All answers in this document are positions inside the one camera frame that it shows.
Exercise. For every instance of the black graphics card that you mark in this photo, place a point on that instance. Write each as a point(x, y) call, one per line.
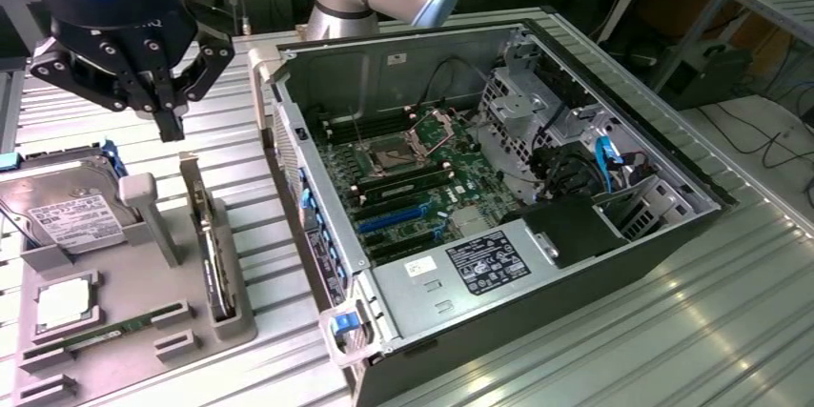
point(213, 254)

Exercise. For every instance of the blue disk caddy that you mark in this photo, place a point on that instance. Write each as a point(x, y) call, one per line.
point(115, 159)

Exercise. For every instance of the black RAM slot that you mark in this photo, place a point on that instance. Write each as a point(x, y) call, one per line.
point(366, 117)
point(369, 128)

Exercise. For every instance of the silver hard disk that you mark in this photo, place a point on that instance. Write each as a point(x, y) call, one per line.
point(70, 207)

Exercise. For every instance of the thin locking lever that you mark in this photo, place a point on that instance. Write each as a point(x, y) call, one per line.
point(361, 130)

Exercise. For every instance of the blue card retention clip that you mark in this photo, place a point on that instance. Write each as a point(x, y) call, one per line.
point(305, 198)
point(333, 253)
point(341, 276)

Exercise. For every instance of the CPU socket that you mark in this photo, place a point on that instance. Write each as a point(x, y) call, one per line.
point(391, 156)

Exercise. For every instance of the metal socket cover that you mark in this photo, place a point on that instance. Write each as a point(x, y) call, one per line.
point(439, 128)

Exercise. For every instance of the installed green RAM stick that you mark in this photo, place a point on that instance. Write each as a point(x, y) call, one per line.
point(410, 187)

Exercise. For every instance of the blue expansion slot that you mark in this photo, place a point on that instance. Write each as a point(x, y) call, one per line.
point(391, 220)

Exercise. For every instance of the grey parts rack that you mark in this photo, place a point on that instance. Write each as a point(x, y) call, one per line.
point(127, 292)

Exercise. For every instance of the green motherboard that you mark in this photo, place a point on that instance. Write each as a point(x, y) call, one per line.
point(470, 173)

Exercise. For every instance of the silver CPU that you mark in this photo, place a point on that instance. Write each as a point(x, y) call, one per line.
point(62, 304)

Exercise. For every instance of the silver disk bay cage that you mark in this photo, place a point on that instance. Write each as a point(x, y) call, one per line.
point(515, 107)

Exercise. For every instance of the black expansion slot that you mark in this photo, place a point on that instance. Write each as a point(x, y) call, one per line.
point(402, 246)

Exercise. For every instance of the small silver chipset heatsink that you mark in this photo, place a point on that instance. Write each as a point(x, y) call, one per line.
point(469, 220)

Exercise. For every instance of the blue case latch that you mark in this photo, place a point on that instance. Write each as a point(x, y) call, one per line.
point(346, 323)

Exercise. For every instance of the silver power supply unit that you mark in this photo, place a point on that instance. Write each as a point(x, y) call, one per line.
point(419, 297)

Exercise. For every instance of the black plastic shroud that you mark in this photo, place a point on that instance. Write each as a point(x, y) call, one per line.
point(573, 230)

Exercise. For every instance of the open black PC case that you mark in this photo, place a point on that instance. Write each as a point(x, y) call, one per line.
point(573, 292)

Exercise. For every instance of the black box on floor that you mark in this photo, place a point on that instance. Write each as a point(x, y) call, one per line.
point(713, 73)

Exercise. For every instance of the dark metal frame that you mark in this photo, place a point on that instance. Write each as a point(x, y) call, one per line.
point(8, 107)

